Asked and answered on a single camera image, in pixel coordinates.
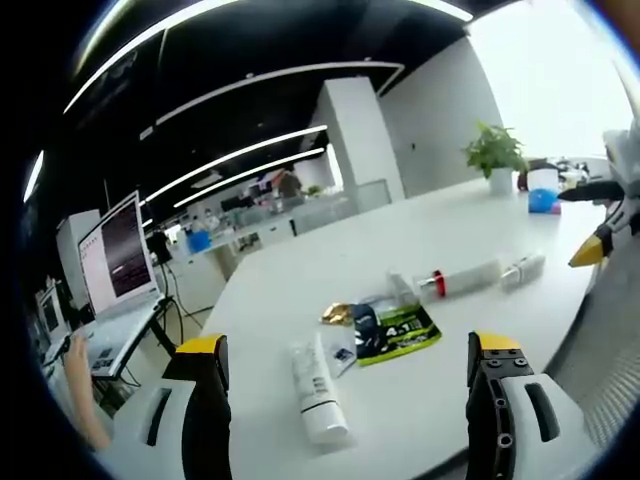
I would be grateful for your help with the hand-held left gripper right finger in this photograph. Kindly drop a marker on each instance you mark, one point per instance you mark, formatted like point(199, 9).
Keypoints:
point(505, 400)

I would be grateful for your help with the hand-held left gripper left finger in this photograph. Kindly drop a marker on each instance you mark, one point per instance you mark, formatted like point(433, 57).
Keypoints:
point(200, 400)

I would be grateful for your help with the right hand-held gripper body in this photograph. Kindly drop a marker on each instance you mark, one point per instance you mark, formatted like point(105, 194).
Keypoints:
point(625, 165)

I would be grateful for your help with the short white skincare bottle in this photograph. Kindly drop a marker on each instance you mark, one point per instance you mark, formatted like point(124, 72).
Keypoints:
point(522, 271)

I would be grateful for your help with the white skincare tube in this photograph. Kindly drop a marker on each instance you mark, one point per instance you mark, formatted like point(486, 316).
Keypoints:
point(315, 385)

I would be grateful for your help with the green skincare sachet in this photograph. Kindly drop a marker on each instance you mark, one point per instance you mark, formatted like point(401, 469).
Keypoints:
point(407, 330)

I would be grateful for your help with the white skincare bottle red band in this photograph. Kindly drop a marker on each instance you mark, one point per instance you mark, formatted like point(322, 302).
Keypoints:
point(465, 279)

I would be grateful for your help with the small clear skincare sachet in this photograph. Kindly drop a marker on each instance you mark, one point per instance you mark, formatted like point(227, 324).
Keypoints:
point(344, 356)

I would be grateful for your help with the small clear skincare bottle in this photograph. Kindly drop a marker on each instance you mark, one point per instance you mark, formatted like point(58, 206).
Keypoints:
point(400, 290)

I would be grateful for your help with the dark blue skincare sachet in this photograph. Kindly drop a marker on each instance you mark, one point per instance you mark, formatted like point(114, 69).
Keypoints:
point(365, 327)

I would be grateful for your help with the pink box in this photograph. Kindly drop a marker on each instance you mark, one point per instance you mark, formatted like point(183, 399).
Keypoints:
point(555, 206)

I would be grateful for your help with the blue and white container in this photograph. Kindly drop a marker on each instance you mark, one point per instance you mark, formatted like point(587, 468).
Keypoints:
point(541, 197)

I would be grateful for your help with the green plant in white pot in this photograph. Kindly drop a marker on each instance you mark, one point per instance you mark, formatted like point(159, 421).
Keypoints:
point(495, 150)

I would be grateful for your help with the gold foil wrapper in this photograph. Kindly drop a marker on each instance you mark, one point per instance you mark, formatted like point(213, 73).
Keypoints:
point(336, 313)

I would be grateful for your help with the open white laptop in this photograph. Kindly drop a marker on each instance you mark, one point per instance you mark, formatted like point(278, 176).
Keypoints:
point(120, 260)

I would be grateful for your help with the black desk leg frame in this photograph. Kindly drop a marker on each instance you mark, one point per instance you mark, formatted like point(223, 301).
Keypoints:
point(167, 330)

